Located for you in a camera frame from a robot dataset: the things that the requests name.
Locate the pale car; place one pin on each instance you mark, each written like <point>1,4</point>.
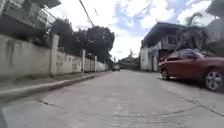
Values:
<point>116,67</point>

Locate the distant trees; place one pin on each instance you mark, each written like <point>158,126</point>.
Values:
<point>130,62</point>

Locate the group of dark trees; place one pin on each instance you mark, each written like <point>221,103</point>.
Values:
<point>96,40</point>

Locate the grey concrete road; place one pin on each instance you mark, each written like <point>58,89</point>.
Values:
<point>116,100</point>

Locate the two-storey building with dark roof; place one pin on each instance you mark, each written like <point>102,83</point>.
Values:
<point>163,36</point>

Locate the red car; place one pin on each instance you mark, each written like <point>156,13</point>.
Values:
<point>190,66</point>

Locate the stained sidewalk with kerb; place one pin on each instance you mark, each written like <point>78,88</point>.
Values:
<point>33,87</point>

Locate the building with balcony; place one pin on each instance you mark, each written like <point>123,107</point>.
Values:
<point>26,15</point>

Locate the palms and trees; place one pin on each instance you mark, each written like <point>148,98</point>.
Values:
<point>213,36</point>

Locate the stained white wall with pillars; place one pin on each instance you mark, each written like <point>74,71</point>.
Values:
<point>23,60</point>

